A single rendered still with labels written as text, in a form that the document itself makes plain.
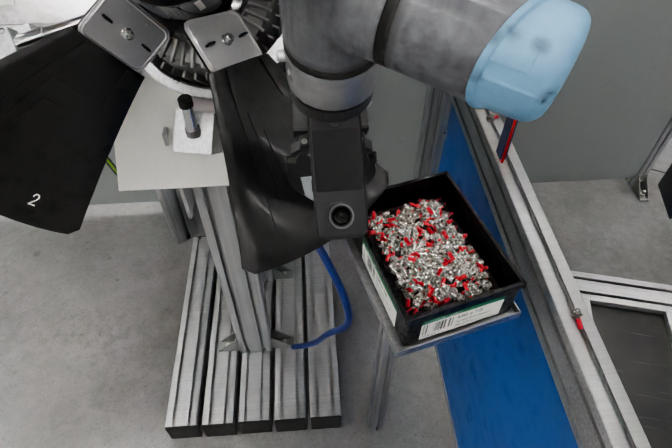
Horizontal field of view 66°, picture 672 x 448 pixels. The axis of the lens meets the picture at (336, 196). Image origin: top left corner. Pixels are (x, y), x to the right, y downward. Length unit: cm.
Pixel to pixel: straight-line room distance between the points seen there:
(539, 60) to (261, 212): 36
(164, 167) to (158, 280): 99
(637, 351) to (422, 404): 57
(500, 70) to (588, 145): 172
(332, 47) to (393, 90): 128
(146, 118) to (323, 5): 58
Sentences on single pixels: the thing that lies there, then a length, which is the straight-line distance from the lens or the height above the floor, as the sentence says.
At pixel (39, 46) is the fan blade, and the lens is 64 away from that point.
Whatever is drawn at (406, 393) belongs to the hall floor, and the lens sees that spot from 155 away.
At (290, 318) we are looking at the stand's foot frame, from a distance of 156.
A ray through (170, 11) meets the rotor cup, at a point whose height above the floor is 117.
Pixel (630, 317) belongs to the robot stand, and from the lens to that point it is 161.
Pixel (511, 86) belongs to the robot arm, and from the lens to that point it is 31.
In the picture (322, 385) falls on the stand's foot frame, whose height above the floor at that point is 8.
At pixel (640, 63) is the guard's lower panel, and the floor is 56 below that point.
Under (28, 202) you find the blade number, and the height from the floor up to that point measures 98.
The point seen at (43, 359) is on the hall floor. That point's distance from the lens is 180.
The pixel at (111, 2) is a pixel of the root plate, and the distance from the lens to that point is 64.
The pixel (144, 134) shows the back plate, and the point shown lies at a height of 90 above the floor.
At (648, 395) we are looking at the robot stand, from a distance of 151.
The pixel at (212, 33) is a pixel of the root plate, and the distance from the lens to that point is 62.
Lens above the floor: 143
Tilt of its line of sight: 47 degrees down
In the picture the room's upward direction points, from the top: straight up
